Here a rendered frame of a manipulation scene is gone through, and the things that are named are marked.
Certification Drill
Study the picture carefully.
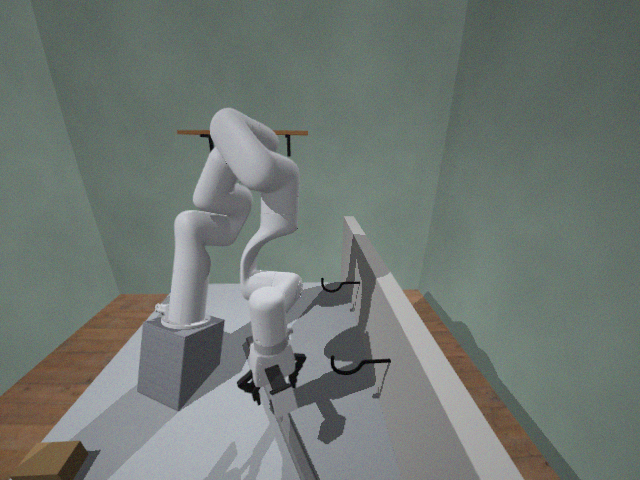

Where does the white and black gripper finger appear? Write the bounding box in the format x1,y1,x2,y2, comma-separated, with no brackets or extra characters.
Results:
289,353,306,389
237,370,261,406

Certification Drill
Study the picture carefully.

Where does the grey wall panel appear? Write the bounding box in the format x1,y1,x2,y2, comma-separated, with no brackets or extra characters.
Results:
340,216,524,480

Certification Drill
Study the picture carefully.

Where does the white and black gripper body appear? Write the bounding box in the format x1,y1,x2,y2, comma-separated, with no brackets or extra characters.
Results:
249,338,295,387

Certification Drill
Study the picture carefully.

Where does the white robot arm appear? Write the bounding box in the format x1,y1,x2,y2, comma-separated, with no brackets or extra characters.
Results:
155,108,303,418

